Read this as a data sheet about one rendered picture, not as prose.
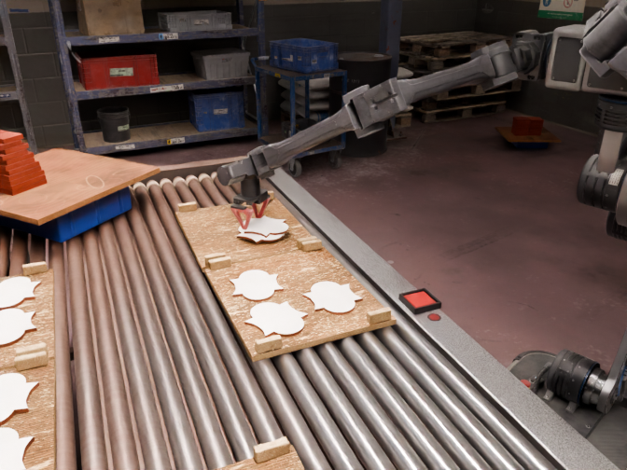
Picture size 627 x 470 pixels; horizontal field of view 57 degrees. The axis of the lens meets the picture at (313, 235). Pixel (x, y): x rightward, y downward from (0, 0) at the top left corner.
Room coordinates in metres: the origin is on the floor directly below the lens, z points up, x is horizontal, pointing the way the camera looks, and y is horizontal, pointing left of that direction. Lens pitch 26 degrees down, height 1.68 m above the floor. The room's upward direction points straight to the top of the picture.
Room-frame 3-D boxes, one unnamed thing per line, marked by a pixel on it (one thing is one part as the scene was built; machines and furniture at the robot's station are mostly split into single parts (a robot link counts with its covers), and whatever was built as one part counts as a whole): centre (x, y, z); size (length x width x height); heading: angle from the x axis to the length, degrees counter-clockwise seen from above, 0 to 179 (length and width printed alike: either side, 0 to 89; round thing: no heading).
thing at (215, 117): (5.84, 0.99, 0.32); 0.50 x 0.41 x 0.37; 112
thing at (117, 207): (1.73, 0.81, 0.97); 0.31 x 0.31 x 0.10; 63
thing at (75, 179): (1.78, 0.87, 1.03); 0.50 x 0.50 x 0.02; 63
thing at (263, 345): (1.00, 0.09, 0.95); 0.06 x 0.02 x 0.03; 114
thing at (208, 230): (1.61, 0.22, 0.93); 0.41 x 0.35 x 0.02; 22
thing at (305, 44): (5.01, 0.08, 0.96); 0.50 x 0.38 x 0.21; 41
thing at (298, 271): (1.23, 0.05, 0.93); 0.41 x 0.35 x 0.02; 24
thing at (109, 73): (5.43, 1.80, 0.78); 0.66 x 0.45 x 0.28; 116
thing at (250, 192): (1.59, 0.19, 1.07); 0.10 x 0.07 x 0.07; 156
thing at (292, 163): (5.03, 0.14, 0.46); 0.79 x 0.62 x 0.91; 26
